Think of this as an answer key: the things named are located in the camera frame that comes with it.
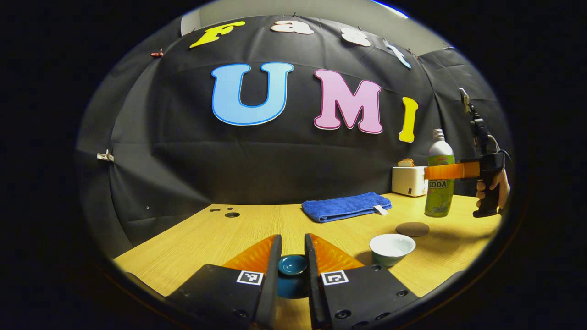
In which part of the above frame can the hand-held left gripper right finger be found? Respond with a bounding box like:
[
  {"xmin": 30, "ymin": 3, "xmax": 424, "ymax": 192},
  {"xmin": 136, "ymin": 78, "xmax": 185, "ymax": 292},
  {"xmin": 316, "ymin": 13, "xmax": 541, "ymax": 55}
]
[{"xmin": 304, "ymin": 233, "xmax": 420, "ymax": 330}]

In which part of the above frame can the folded blue towel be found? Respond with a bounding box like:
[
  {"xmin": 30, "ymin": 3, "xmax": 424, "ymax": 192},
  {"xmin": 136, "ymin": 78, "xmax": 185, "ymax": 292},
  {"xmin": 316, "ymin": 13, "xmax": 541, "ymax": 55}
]
[{"xmin": 301, "ymin": 192, "xmax": 393, "ymax": 223}]

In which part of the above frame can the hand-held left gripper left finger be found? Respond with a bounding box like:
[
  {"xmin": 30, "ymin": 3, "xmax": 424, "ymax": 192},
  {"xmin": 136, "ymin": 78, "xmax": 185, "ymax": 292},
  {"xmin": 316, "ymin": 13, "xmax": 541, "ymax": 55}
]
[{"xmin": 167, "ymin": 234, "xmax": 282, "ymax": 330}]

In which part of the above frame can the silver green-label water bottle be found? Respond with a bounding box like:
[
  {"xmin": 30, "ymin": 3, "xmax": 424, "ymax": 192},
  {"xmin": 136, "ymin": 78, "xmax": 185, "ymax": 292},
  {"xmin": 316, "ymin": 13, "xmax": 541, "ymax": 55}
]
[{"xmin": 424, "ymin": 129, "xmax": 455, "ymax": 218}]

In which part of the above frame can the black backdrop cloth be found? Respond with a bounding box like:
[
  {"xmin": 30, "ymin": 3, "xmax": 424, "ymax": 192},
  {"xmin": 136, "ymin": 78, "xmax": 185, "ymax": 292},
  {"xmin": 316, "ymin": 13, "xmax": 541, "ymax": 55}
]
[{"xmin": 76, "ymin": 15, "xmax": 514, "ymax": 257}]

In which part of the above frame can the white teacup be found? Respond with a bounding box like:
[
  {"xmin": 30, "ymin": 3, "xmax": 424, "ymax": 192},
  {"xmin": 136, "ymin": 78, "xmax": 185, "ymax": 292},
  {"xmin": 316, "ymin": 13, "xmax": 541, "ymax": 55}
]
[{"xmin": 369, "ymin": 233, "xmax": 416, "ymax": 268}]

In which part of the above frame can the teal teacup lid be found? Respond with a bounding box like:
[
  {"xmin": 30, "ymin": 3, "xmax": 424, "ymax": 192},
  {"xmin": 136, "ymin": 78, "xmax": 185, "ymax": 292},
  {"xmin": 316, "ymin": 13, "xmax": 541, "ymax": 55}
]
[{"xmin": 277, "ymin": 254, "xmax": 310, "ymax": 299}]

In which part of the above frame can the white toaster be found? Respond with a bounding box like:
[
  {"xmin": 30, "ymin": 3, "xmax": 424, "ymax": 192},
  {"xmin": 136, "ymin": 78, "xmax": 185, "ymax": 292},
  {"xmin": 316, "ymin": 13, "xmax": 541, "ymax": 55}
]
[{"xmin": 392, "ymin": 166, "xmax": 429, "ymax": 198}]

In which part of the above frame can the thin black cable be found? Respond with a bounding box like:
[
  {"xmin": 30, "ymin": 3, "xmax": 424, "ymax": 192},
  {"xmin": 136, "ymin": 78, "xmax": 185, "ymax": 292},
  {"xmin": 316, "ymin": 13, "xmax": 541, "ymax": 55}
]
[{"xmin": 491, "ymin": 134, "xmax": 512, "ymax": 162}]

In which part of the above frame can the round brown coaster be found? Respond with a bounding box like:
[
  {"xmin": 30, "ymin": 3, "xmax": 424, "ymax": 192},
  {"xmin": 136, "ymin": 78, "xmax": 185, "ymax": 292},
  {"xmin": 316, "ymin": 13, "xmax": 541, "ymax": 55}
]
[{"xmin": 396, "ymin": 222, "xmax": 430, "ymax": 237}]

